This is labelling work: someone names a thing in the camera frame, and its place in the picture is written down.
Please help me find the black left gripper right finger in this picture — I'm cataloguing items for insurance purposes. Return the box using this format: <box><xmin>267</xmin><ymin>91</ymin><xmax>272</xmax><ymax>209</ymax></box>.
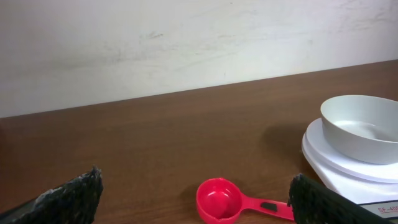
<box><xmin>288</xmin><ymin>174</ymin><xmax>392</xmax><ymax>224</ymax></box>

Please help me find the white digital kitchen scale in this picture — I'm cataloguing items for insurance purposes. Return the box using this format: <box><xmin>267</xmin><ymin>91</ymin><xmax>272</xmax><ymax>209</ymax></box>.
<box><xmin>302</xmin><ymin>118</ymin><xmax>397</xmax><ymax>223</ymax></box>

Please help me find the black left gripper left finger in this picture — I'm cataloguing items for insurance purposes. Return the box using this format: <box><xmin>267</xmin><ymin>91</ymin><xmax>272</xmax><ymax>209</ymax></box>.
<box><xmin>1</xmin><ymin>166</ymin><xmax>103</xmax><ymax>224</ymax></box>

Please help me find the white round bowl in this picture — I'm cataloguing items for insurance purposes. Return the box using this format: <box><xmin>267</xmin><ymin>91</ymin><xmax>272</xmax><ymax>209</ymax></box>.
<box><xmin>320</xmin><ymin>95</ymin><xmax>397</xmax><ymax>165</ymax></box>

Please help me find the red plastic measuring scoop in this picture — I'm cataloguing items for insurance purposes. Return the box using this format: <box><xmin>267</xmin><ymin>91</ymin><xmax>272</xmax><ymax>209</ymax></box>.
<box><xmin>196</xmin><ymin>178</ymin><xmax>294</xmax><ymax>224</ymax></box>

